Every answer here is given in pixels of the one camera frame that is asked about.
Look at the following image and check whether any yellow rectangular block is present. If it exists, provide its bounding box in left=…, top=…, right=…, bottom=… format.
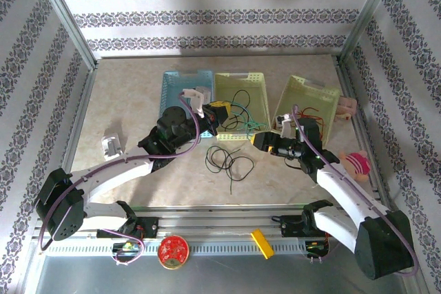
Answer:
left=250, top=228, right=276, bottom=260

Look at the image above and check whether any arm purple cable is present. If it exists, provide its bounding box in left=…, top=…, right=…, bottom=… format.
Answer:
left=291, top=103, right=420, bottom=277
left=39, top=91, right=203, bottom=267

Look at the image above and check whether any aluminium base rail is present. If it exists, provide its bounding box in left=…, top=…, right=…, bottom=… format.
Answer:
left=32, top=204, right=411, bottom=240

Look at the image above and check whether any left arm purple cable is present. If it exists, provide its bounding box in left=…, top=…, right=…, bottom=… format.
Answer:
left=39, top=91, right=203, bottom=267

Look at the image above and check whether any blue plastic basket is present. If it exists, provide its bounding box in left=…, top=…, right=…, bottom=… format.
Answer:
left=158, top=69, right=215, bottom=139

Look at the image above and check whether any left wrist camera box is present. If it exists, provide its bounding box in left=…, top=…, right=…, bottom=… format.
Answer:
left=181, top=85, right=212, bottom=118

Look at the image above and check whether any thin green cable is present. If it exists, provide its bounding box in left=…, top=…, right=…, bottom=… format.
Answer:
left=225, top=101, right=273, bottom=136

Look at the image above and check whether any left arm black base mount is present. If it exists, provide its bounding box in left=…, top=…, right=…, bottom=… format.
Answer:
left=96, top=216, right=160, bottom=239

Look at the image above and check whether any aluminium side rail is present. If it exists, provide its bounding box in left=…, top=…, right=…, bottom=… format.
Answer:
left=48, top=66, right=99, bottom=212
left=332, top=54, right=397, bottom=212

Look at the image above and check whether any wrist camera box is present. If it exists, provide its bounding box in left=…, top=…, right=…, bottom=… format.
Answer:
left=181, top=85, right=212, bottom=118
left=275, top=113, right=294, bottom=139

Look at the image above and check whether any small white plastic bracket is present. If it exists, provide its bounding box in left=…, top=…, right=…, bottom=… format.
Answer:
left=101, top=134, right=123, bottom=160

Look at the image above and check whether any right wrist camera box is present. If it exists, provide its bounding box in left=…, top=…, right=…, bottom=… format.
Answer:
left=275, top=113, right=294, bottom=139

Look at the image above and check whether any round red tin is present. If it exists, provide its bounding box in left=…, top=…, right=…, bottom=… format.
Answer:
left=157, top=234, right=189, bottom=270

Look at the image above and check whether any cartoon face plush doll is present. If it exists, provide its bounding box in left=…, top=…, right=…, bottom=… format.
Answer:
left=338, top=150, right=373, bottom=184

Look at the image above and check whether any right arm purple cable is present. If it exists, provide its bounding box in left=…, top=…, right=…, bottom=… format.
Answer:
left=291, top=103, right=420, bottom=277

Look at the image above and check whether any grey slotted cable duct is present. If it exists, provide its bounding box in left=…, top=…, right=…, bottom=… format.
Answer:
left=43, top=240, right=311, bottom=256

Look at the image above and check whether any aluminium frame post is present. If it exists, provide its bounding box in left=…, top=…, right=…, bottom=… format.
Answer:
left=30, top=0, right=99, bottom=70
left=339, top=0, right=403, bottom=64

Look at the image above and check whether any small electronics board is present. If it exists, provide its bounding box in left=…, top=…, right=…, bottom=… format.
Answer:
left=305, top=240, right=331, bottom=260
left=112, top=241, right=143, bottom=254

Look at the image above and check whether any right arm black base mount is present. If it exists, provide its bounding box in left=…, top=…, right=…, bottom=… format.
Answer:
left=279, top=213, right=345, bottom=239

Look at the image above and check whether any pale yellow plastic basket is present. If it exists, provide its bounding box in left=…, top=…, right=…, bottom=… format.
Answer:
left=271, top=75, right=341, bottom=147
left=214, top=72, right=271, bottom=142

